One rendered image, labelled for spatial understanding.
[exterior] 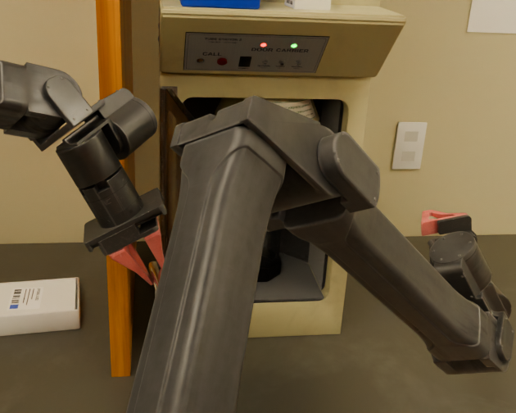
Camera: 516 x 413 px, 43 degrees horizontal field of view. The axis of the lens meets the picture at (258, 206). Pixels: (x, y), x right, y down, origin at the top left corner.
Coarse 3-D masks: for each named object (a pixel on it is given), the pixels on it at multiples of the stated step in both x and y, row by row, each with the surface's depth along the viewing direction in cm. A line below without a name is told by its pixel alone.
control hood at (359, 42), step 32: (160, 0) 90; (160, 32) 86; (224, 32) 85; (256, 32) 85; (288, 32) 86; (320, 32) 86; (352, 32) 86; (384, 32) 87; (160, 64) 91; (320, 64) 93; (352, 64) 93
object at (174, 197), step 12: (168, 96) 91; (168, 108) 91; (180, 108) 83; (168, 120) 92; (180, 120) 83; (168, 132) 93; (168, 144) 93; (168, 156) 94; (168, 168) 95; (180, 168) 85; (168, 180) 96; (180, 180) 86; (168, 192) 96; (168, 204) 97; (168, 216) 98; (168, 228) 99; (168, 240) 99
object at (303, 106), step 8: (224, 104) 106; (232, 104) 104; (280, 104) 102; (288, 104) 103; (296, 104) 103; (304, 104) 104; (312, 104) 107; (216, 112) 108; (296, 112) 103; (304, 112) 104; (312, 112) 106
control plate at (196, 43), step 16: (192, 32) 84; (192, 48) 87; (208, 48) 87; (224, 48) 88; (240, 48) 88; (256, 48) 88; (272, 48) 88; (288, 48) 89; (304, 48) 89; (320, 48) 89; (192, 64) 91; (208, 64) 91; (256, 64) 92; (272, 64) 92; (288, 64) 92; (304, 64) 92
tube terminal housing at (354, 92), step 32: (352, 0) 95; (192, 96) 97; (224, 96) 97; (288, 96) 99; (320, 96) 100; (352, 96) 100; (160, 128) 98; (352, 128) 102; (160, 160) 103; (160, 224) 114; (256, 320) 114; (288, 320) 115; (320, 320) 116
